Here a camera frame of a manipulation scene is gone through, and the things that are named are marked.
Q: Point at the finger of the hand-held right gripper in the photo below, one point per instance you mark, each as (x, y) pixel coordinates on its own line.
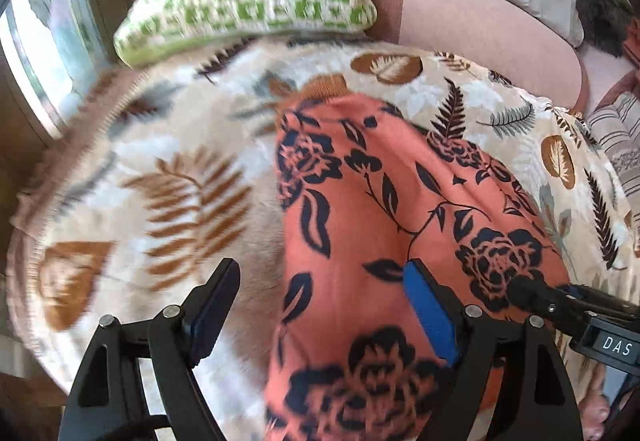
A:
(540, 298)

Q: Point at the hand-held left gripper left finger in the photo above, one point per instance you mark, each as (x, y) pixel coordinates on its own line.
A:
(210, 316)

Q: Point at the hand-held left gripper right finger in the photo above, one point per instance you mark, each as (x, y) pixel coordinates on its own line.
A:
(431, 316)

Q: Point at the orange floral garment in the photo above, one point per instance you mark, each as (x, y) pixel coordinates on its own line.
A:
(380, 241)

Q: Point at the person's right hand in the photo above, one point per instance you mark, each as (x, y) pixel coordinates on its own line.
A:
(595, 408)

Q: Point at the leaf print plush blanket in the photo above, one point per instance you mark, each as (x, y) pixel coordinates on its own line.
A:
(150, 201)

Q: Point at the rust brown cloth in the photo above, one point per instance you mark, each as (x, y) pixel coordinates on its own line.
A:
(627, 71)

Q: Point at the pink bolster cushion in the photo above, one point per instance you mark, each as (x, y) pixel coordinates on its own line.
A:
(475, 26)

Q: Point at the dark furry cloth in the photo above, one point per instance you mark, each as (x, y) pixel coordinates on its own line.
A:
(602, 16)

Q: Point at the window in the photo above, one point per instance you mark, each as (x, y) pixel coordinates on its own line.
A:
(50, 41)

